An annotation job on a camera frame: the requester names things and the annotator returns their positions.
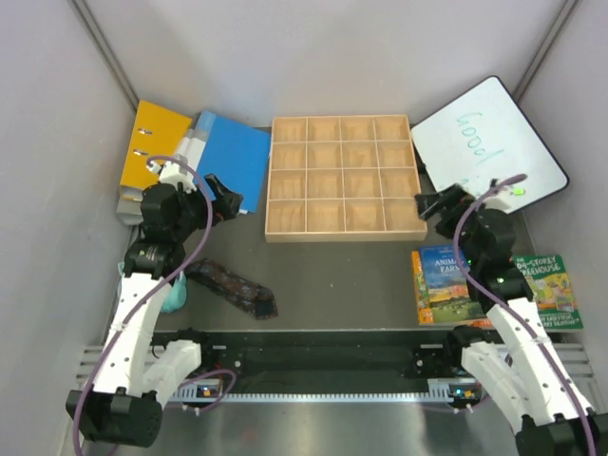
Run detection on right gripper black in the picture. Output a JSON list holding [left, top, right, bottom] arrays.
[[412, 184, 482, 267]]

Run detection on brown floral necktie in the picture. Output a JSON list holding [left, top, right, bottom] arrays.
[[184, 257, 278, 320]]

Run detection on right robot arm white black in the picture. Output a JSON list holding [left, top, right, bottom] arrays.
[[414, 174, 607, 455]]

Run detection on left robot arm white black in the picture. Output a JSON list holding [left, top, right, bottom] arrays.
[[66, 156, 242, 455]]

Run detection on blue folder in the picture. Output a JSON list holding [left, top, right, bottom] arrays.
[[190, 110, 271, 214]]

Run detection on white whiteboard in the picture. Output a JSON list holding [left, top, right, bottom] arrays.
[[411, 76, 569, 214]]

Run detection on Animal Farm book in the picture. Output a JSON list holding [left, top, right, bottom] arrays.
[[417, 244, 486, 324]]

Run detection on grey binder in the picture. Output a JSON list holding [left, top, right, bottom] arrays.
[[116, 199, 143, 226]]

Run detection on teal cat-ear headphones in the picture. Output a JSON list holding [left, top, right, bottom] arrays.
[[118, 263, 190, 314]]

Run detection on wooden compartment tray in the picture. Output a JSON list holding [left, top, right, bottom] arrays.
[[264, 114, 428, 242]]

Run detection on green Treehouse book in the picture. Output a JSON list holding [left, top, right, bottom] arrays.
[[512, 255, 583, 332]]

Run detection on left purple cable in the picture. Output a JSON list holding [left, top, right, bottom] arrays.
[[71, 155, 213, 456]]

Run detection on yellow ring binder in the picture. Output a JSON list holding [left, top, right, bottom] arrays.
[[119, 100, 192, 200]]

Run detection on white cable duct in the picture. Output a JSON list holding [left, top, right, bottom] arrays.
[[165, 379, 481, 404]]

